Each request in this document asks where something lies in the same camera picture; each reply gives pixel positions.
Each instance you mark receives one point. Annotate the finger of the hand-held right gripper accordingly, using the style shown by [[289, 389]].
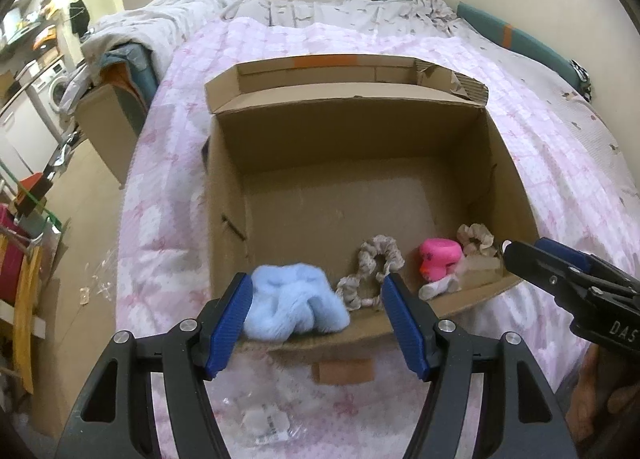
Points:
[[567, 251], [545, 269]]

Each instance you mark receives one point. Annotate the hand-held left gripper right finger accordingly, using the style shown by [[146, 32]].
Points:
[[405, 326]]

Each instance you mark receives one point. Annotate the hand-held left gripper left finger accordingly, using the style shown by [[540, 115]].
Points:
[[227, 326]]

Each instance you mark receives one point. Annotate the white fluffy scrunchie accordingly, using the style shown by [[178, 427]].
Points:
[[440, 286]]

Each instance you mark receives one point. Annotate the blue fluffy scrunchie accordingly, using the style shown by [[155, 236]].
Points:
[[295, 309]]

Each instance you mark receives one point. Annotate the pink rubber toy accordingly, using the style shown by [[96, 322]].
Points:
[[440, 259]]

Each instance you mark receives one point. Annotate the beige floral scrunchie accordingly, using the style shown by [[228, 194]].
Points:
[[475, 237]]

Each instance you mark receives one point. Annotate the cardboard box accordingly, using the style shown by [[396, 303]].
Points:
[[340, 174]]

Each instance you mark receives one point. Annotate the person's right hand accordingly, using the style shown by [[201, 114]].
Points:
[[620, 406]]

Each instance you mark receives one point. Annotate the small tan cardboard piece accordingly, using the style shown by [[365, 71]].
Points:
[[345, 371]]

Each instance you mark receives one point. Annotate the clear plastic bag with label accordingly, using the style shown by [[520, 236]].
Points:
[[265, 421]]

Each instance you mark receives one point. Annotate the clear plastic packaging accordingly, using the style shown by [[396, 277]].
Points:
[[100, 281]]

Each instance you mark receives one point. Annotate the teal cushion with orange stripe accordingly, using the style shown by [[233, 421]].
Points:
[[520, 45]]

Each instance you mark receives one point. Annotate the beige bedside box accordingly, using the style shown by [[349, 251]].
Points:
[[105, 126]]

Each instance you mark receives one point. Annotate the red box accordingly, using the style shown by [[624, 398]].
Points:
[[35, 188]]

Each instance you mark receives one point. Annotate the teal and orange folded cloth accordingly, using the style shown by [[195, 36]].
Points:
[[127, 68]]

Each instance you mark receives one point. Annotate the clothes pile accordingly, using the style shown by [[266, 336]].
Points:
[[75, 86]]

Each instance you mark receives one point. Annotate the white washing machine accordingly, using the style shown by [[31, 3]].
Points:
[[50, 86]]

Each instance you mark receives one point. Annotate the white printed duvet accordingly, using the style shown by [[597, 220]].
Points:
[[310, 9]]

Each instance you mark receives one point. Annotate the dark hanging clothes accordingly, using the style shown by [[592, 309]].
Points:
[[77, 14]]

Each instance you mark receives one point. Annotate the yellow wooden frame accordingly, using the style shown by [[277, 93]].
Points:
[[25, 299]]

